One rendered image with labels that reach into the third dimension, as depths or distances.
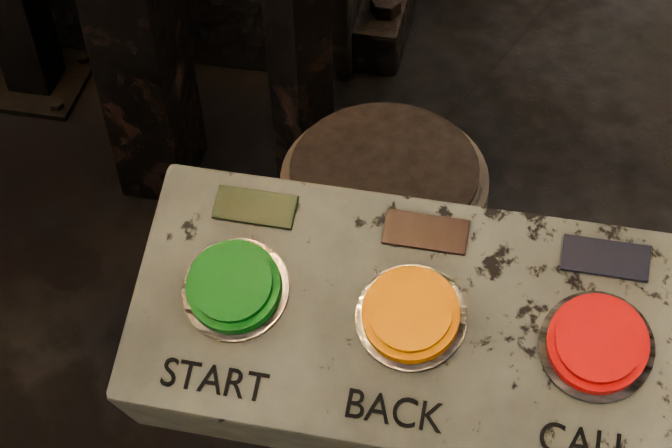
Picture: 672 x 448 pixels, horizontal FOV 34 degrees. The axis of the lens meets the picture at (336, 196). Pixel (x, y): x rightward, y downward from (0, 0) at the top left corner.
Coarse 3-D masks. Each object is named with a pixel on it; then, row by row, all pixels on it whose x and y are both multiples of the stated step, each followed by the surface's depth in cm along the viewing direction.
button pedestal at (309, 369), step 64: (192, 192) 48; (320, 192) 48; (192, 256) 47; (320, 256) 47; (384, 256) 46; (448, 256) 46; (512, 256) 46; (128, 320) 46; (192, 320) 46; (320, 320) 45; (512, 320) 45; (128, 384) 45; (192, 384) 45; (256, 384) 45; (320, 384) 44; (384, 384) 44; (448, 384) 44; (512, 384) 44; (640, 384) 43
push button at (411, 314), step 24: (384, 288) 45; (408, 288) 44; (432, 288) 44; (384, 312) 44; (408, 312) 44; (432, 312) 44; (456, 312) 44; (384, 336) 44; (408, 336) 44; (432, 336) 44; (408, 360) 44
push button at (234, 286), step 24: (240, 240) 46; (192, 264) 46; (216, 264) 46; (240, 264) 46; (264, 264) 45; (192, 288) 45; (216, 288) 45; (240, 288) 45; (264, 288) 45; (216, 312) 45; (240, 312) 45; (264, 312) 45
